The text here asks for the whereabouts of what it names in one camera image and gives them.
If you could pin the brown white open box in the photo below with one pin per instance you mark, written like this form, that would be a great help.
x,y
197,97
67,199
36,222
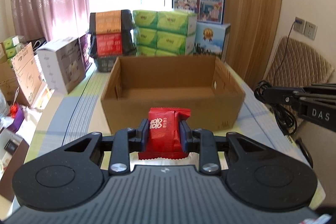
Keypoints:
x,y
13,153

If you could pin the checkered tablecloth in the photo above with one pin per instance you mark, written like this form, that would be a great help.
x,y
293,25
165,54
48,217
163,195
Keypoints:
x,y
67,118

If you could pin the blue cow milk box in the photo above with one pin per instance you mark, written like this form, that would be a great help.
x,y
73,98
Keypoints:
x,y
212,39

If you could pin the green tissue packs left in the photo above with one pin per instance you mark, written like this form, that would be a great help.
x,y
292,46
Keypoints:
x,y
12,46

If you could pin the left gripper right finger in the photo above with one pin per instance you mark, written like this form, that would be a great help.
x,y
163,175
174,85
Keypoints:
x,y
203,143

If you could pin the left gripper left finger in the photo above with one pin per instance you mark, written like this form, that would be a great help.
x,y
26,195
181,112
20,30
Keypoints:
x,y
127,141

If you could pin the red candy packet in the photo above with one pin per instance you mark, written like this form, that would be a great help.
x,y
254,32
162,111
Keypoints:
x,y
164,140

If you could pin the open kraft cardboard box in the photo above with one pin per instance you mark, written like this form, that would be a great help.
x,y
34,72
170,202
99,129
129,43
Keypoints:
x,y
21,80

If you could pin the wall power socket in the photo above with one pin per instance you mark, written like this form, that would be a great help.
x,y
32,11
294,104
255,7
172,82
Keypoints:
x,y
299,25

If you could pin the green tissue pack stack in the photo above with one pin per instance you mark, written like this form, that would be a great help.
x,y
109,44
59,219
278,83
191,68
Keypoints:
x,y
164,33

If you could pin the orange black noodle bowl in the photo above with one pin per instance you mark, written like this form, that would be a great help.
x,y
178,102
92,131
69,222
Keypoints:
x,y
110,22

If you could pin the red black noodle bowl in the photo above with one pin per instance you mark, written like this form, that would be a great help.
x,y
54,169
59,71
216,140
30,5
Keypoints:
x,y
116,44

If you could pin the brown quilted chair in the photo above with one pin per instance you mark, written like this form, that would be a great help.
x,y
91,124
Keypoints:
x,y
297,64

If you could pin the purple gift box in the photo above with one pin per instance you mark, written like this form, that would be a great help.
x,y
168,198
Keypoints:
x,y
84,43

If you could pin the white appliance box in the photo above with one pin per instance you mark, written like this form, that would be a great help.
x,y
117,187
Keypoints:
x,y
62,64

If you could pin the brown cardboard box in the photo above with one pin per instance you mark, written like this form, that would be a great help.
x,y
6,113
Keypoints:
x,y
201,83

